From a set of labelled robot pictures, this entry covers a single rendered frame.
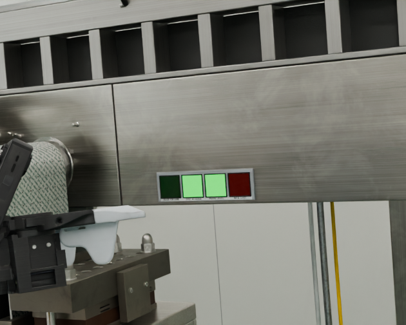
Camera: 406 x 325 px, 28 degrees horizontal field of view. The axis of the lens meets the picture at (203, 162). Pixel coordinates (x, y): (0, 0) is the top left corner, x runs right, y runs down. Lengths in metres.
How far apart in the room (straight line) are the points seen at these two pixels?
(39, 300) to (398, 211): 0.81
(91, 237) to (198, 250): 3.72
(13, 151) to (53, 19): 1.23
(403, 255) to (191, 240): 2.80
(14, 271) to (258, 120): 1.02
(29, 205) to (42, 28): 0.50
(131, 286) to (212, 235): 2.74
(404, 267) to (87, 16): 0.96
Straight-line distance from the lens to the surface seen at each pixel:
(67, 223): 0.86
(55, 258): 0.89
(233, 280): 4.52
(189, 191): 1.88
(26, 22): 2.15
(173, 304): 1.97
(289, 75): 1.77
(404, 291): 1.92
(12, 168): 0.89
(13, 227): 0.88
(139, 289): 1.83
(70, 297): 1.66
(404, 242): 1.89
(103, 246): 0.87
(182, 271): 4.66
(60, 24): 2.08
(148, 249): 1.95
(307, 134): 1.76
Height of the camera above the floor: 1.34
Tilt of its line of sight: 3 degrees down
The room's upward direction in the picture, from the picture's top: 4 degrees counter-clockwise
